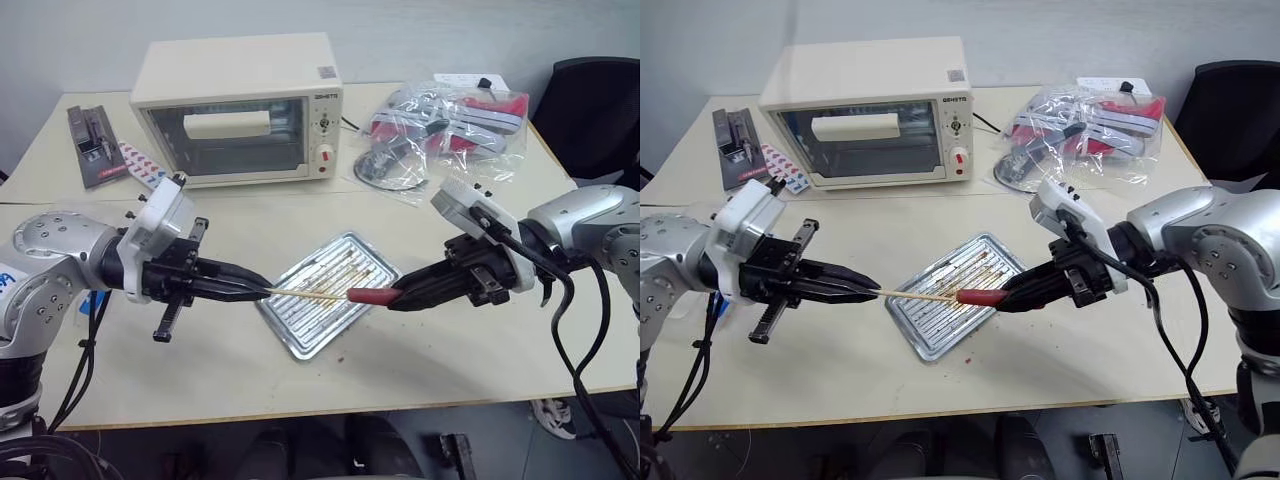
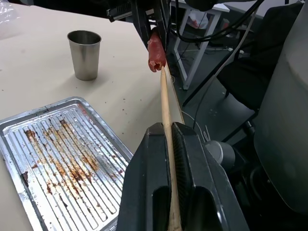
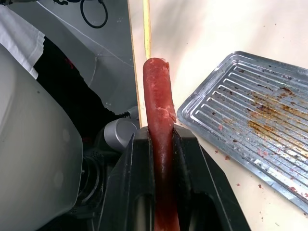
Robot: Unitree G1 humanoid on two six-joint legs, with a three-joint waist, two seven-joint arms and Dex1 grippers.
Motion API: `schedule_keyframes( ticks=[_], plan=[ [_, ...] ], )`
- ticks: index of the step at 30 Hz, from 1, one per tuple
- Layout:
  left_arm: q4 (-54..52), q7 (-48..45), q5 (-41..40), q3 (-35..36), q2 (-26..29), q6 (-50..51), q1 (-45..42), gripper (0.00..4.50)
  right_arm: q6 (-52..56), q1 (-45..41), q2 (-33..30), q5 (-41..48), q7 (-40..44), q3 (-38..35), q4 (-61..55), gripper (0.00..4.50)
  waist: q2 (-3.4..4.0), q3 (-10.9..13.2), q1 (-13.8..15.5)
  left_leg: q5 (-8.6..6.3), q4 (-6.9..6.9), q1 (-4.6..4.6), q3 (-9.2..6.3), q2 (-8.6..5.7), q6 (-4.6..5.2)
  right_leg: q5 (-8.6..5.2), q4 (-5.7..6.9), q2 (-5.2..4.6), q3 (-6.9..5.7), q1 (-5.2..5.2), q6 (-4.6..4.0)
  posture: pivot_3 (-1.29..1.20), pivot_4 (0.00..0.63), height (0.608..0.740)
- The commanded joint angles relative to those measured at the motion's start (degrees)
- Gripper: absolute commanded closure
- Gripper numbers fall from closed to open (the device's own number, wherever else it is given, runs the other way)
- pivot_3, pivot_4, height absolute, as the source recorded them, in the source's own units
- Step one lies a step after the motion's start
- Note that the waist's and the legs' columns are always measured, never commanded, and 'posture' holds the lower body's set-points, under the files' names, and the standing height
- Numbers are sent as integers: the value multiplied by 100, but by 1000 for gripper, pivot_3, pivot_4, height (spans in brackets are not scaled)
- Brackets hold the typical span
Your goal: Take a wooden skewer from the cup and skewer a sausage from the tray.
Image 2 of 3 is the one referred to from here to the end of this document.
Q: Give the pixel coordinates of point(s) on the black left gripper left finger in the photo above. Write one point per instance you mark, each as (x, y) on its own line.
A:
(142, 183)

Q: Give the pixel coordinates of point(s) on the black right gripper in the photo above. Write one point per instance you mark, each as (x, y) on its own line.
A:
(120, 10)

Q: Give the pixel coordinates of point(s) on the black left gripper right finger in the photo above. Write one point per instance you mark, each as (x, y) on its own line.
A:
(204, 183)

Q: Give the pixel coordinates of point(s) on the pink raw sausage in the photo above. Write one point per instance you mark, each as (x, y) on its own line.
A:
(156, 51)

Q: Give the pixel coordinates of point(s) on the wooden skewer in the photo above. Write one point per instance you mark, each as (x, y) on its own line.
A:
(166, 106)

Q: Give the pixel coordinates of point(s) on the stainless steel cup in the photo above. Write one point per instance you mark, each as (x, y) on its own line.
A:
(84, 56)

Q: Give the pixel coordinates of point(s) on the stained ribbed metal tray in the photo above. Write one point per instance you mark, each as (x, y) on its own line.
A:
(60, 163)

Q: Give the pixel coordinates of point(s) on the grey cylindrical robot joint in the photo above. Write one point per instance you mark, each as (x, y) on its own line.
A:
(222, 154)

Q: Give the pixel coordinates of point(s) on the silver robot torso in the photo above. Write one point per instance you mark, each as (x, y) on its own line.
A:
(284, 120)

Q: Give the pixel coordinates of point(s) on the black fabric chair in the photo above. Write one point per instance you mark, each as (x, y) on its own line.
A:
(255, 62)

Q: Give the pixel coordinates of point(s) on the clear plastic bag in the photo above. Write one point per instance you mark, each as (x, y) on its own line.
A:
(7, 20)

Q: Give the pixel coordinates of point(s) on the white metal table frame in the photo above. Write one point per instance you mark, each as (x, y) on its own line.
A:
(192, 48)

